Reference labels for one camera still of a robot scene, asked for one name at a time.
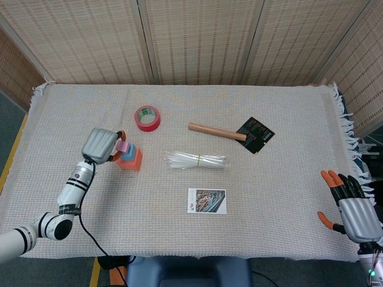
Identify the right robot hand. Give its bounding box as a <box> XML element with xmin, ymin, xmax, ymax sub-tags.
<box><xmin>317</xmin><ymin>170</ymin><xmax>383</xmax><ymax>243</ymax></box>

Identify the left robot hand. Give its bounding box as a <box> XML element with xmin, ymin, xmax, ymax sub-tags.
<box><xmin>81</xmin><ymin>127</ymin><xmax>127</xmax><ymax>165</ymax></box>

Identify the blue foam cube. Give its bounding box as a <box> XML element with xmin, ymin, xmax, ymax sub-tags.
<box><xmin>120</xmin><ymin>143</ymin><xmax>138</xmax><ymax>162</ymax></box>

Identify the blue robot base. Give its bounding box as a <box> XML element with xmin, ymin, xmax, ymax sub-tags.
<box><xmin>125</xmin><ymin>255</ymin><xmax>254</xmax><ymax>287</ymax></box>

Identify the orange foam cube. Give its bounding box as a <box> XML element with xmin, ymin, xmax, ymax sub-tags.
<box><xmin>115</xmin><ymin>147</ymin><xmax>144</xmax><ymax>172</ymax></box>

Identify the red tape roll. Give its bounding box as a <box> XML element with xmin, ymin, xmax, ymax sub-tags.
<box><xmin>133</xmin><ymin>105</ymin><xmax>162</xmax><ymax>132</ymax></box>

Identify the bundle of clear straws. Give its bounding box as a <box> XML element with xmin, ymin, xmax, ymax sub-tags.
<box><xmin>165</xmin><ymin>150</ymin><xmax>232</xmax><ymax>171</ymax></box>

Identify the white woven tablecloth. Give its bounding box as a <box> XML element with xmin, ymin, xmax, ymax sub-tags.
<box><xmin>0</xmin><ymin>82</ymin><xmax>378</xmax><ymax>262</ymax></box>

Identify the photo postcard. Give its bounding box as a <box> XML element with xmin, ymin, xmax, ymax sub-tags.
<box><xmin>187</xmin><ymin>188</ymin><xmax>227</xmax><ymax>215</ymax></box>

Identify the orange box under table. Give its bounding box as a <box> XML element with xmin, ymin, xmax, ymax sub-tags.
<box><xmin>108</xmin><ymin>265</ymin><xmax>127</xmax><ymax>287</ymax></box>

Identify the black printed card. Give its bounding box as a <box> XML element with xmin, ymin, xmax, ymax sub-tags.
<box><xmin>235</xmin><ymin>117</ymin><xmax>275</xmax><ymax>155</ymax></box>

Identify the bamboo folding screen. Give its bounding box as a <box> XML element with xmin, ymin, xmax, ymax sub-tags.
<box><xmin>0</xmin><ymin>0</ymin><xmax>383</xmax><ymax>138</ymax></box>

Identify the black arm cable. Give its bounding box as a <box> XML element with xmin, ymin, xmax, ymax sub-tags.
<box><xmin>77</xmin><ymin>160</ymin><xmax>128</xmax><ymax>287</ymax></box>

